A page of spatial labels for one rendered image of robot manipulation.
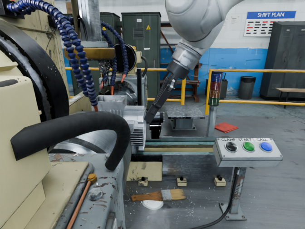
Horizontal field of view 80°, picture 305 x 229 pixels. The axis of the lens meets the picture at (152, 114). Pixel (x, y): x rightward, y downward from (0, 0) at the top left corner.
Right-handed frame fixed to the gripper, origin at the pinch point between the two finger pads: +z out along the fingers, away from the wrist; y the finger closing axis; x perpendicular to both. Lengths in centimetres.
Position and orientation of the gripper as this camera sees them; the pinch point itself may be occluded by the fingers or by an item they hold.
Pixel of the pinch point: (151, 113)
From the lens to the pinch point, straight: 69.1
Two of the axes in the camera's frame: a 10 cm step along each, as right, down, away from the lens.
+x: 8.7, 4.7, 1.7
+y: 0.0, 3.3, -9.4
